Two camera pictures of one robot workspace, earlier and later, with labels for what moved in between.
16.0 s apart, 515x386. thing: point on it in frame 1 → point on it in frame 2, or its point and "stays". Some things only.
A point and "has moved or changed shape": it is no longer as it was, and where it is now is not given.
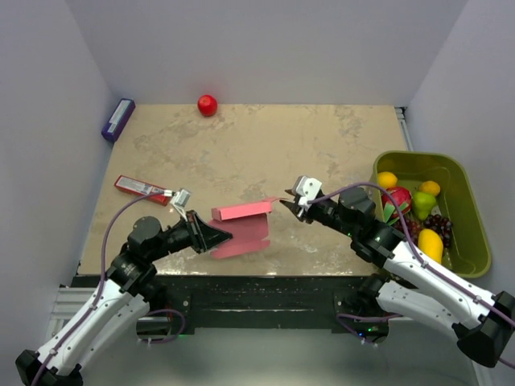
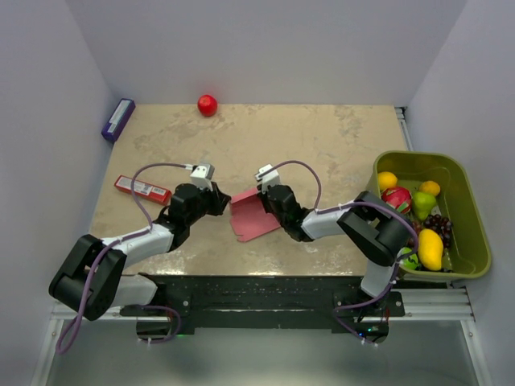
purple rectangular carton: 118,119 stays
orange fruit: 387,179 stays
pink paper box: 248,225 has moved or changed shape
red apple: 208,104 stays
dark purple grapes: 437,223 stays
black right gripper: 300,212 → 263,198
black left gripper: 203,236 → 219,199
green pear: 422,203 stays
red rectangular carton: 140,188 stays
